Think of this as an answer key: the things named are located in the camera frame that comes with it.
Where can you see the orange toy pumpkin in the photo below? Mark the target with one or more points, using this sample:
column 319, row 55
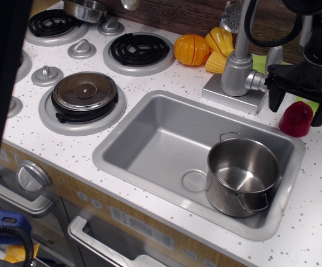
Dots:
column 191, row 50

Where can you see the silver hanging spoon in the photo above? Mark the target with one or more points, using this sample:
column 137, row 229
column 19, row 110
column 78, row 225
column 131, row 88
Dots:
column 130, row 5

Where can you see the silver toy faucet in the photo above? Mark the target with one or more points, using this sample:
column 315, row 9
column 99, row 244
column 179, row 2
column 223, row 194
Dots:
column 237, row 86

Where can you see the grey plastic sink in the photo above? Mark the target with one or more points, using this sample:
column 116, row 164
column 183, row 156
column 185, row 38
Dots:
column 162, row 145

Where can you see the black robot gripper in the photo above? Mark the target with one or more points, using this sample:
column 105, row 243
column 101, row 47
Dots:
column 303, row 80

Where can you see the stainless steel pot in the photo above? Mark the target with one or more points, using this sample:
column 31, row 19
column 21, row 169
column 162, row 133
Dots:
column 242, row 174

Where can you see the silver oven door handle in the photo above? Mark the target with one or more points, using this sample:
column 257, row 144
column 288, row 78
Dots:
column 37, row 208

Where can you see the yellow toy squash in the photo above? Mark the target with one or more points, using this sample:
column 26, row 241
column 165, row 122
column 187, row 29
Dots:
column 220, row 40

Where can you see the blue clamp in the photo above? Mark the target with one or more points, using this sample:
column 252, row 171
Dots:
column 15, row 229

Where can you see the silver stove knob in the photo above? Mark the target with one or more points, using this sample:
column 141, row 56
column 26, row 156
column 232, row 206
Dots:
column 46, row 76
column 82, row 50
column 111, row 27
column 15, row 107

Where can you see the green cutting board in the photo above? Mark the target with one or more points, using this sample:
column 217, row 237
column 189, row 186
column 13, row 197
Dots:
column 260, row 66

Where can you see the yellow toy corn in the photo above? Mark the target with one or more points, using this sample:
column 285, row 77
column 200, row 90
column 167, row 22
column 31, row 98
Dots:
column 216, row 63

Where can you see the silver faucet lever handle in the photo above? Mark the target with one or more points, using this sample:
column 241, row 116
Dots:
column 274, row 57

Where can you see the silver oven dial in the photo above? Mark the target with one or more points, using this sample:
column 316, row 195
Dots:
column 31, row 177

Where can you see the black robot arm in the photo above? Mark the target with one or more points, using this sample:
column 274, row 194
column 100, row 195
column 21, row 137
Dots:
column 312, row 51

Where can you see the silver slotted spoon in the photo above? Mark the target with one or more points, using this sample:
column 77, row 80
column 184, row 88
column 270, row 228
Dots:
column 231, row 16

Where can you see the steel bowl at back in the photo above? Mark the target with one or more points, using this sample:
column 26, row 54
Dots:
column 87, row 11

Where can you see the black coil burner rear right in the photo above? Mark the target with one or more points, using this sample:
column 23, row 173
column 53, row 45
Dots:
column 139, row 49

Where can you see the yellow cloth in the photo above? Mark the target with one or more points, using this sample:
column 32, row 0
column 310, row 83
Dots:
column 15, row 254

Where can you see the silver dishwasher handle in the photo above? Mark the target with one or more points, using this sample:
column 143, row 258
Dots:
column 114, row 258

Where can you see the steel lid on burner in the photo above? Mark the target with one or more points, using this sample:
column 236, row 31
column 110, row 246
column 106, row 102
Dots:
column 84, row 91

